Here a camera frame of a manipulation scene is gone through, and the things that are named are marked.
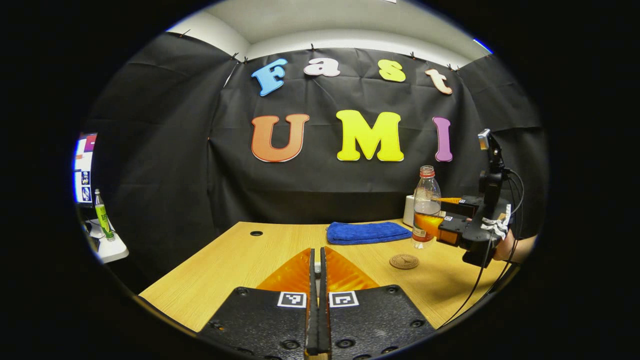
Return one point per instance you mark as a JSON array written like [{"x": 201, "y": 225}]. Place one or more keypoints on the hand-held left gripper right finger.
[{"x": 375, "y": 320}]

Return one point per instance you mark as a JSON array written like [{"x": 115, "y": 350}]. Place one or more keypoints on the white toaster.
[{"x": 408, "y": 212}]

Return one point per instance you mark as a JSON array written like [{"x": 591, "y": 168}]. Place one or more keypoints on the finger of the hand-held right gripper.
[
  {"x": 452, "y": 227},
  {"x": 470, "y": 204}
]

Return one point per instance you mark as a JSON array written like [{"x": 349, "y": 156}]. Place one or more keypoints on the narrow ceiling light strip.
[{"x": 482, "y": 46}]

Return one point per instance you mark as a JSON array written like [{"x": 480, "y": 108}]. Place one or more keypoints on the green drink bottle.
[{"x": 103, "y": 217}]

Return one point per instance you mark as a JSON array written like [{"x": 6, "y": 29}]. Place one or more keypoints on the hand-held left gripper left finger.
[{"x": 265, "y": 320}]

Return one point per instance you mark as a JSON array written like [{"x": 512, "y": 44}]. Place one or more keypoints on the computer monitor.
[{"x": 84, "y": 170}]

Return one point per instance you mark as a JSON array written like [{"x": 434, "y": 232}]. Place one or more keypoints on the clear plastic water bottle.
[{"x": 426, "y": 192}]

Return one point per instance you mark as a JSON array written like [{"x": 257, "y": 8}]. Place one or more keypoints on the white side desk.
[{"x": 112, "y": 250}]

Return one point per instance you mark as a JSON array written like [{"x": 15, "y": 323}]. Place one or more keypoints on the blue folded towel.
[{"x": 367, "y": 233}]

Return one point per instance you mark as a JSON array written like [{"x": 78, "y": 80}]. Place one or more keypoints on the round brown coaster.
[{"x": 404, "y": 261}]

